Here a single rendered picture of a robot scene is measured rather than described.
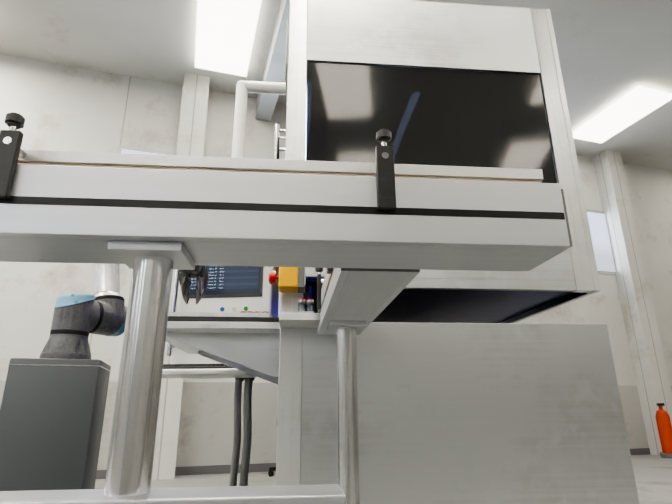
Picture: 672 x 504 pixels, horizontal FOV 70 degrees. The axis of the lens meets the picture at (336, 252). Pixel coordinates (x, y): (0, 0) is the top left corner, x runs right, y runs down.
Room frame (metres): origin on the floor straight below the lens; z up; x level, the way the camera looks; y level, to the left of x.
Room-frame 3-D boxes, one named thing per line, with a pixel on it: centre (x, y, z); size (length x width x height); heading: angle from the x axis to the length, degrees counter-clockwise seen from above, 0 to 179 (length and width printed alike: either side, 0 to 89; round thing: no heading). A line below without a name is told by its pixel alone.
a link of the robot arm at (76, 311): (1.62, 0.90, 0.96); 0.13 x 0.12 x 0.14; 153
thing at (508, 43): (2.45, -0.24, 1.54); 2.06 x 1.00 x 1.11; 5
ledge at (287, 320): (1.32, 0.09, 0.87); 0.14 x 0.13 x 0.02; 95
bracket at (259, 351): (1.48, 0.34, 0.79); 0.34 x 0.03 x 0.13; 95
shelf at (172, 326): (1.73, 0.36, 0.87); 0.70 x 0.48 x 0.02; 5
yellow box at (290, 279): (1.33, 0.13, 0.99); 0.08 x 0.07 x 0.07; 95
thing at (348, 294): (1.06, -0.04, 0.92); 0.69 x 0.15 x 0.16; 5
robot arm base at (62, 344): (1.62, 0.90, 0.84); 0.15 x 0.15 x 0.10
